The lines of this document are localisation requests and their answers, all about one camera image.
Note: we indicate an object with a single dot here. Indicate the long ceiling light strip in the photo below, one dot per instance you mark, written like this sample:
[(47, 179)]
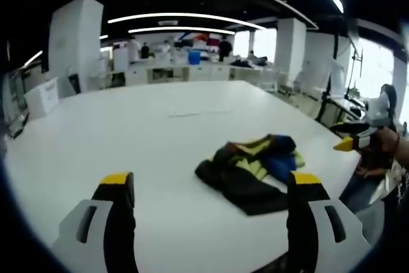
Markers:
[(185, 16)]

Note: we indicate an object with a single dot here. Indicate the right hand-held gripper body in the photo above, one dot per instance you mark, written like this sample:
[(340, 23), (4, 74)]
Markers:
[(378, 110)]

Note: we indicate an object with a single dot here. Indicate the blue bin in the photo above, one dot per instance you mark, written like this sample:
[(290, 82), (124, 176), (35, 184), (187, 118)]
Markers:
[(194, 57)]

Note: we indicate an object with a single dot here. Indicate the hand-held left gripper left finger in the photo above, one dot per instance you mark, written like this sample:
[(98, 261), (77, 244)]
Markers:
[(96, 222)]

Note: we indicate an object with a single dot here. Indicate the white box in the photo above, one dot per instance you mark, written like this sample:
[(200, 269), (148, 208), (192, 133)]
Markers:
[(41, 97)]

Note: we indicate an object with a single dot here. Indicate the black yellow blue garment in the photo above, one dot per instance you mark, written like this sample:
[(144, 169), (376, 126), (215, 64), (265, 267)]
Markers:
[(249, 186)]

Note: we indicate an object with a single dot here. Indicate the black stand pole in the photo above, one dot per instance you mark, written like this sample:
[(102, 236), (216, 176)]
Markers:
[(329, 71)]

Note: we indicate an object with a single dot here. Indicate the side desk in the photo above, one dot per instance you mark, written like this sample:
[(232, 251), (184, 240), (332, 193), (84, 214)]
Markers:
[(346, 105)]

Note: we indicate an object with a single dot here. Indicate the white counter cabinets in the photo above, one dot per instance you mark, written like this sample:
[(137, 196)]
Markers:
[(179, 73)]

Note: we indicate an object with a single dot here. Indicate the black waste bin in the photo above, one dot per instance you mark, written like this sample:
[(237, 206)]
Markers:
[(74, 84)]

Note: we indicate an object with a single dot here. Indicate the person's right hand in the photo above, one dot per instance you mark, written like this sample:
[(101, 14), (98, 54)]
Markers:
[(385, 142)]

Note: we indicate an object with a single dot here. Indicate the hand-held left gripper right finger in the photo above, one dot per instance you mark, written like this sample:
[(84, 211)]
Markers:
[(319, 222)]

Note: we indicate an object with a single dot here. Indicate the short ceiling light strip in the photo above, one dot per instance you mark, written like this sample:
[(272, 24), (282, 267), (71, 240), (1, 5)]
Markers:
[(182, 29)]

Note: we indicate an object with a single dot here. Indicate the person's legs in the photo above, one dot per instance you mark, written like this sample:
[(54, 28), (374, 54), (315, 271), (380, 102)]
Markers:
[(364, 190)]

